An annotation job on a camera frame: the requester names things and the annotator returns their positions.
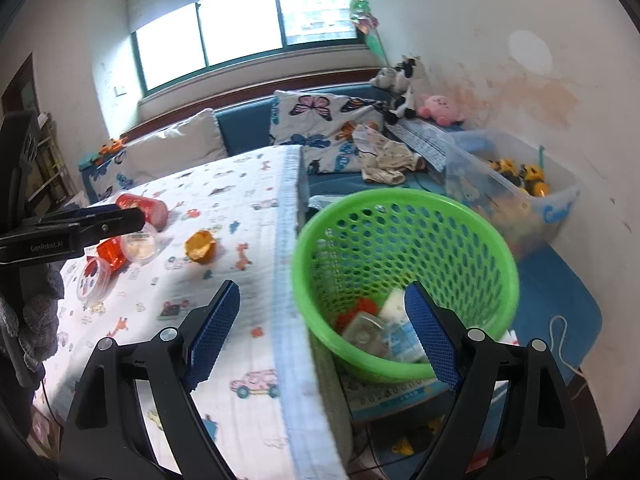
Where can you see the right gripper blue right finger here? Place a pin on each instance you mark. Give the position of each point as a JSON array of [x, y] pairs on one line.
[[440, 351]]

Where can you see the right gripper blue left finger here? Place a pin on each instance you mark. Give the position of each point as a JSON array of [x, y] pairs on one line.
[[204, 332]]

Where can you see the white milk carton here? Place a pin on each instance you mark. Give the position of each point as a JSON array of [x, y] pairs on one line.
[[403, 346]]

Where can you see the clear plastic bottle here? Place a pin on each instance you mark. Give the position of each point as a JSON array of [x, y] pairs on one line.
[[367, 333]]

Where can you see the strawberry yogurt tub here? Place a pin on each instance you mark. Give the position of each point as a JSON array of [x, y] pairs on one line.
[[93, 281]]

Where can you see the orange snack wrapper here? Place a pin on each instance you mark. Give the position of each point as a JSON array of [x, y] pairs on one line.
[[111, 251]]

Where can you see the orange jelly cup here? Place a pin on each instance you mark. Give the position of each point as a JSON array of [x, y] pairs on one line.
[[201, 247]]

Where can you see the small clear plastic cup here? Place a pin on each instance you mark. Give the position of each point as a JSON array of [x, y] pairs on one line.
[[140, 247]]

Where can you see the red cartoon paper cup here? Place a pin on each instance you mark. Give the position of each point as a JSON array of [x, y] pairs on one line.
[[155, 211]]

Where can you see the green plastic trash basket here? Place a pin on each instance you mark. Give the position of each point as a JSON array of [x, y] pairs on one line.
[[371, 242]]

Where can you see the metal rack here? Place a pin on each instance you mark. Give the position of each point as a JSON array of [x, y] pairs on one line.
[[50, 186]]

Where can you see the grey sleeve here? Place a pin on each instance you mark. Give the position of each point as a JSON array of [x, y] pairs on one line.
[[29, 318]]

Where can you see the printed white table cloth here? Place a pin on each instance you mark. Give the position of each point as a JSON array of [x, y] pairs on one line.
[[262, 404]]

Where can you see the orange toy on sofa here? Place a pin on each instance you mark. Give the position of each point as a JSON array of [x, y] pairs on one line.
[[112, 147]]

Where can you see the clear plastic toy bin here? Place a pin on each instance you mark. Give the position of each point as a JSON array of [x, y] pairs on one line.
[[525, 222]]

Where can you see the yellow toy truck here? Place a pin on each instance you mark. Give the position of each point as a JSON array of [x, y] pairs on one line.
[[528, 178]]

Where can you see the crumpled beige cloth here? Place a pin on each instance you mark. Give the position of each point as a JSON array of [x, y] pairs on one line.
[[383, 160]]

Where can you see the patterned grey cloth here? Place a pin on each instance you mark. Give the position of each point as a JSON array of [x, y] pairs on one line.
[[425, 138]]

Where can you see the beige cushion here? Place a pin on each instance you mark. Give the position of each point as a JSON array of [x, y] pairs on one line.
[[183, 145]]

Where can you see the pink plush toy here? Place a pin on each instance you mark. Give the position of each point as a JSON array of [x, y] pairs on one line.
[[439, 109]]

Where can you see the butterfly print pillow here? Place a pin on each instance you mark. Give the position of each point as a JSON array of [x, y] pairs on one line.
[[322, 125]]

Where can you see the cow plush toy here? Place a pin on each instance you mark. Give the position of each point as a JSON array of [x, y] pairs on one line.
[[397, 82]]

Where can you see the colourful pinwheel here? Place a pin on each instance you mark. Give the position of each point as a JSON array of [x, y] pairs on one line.
[[363, 19]]

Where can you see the window with green frame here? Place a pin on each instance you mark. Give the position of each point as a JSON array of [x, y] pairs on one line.
[[204, 35]]

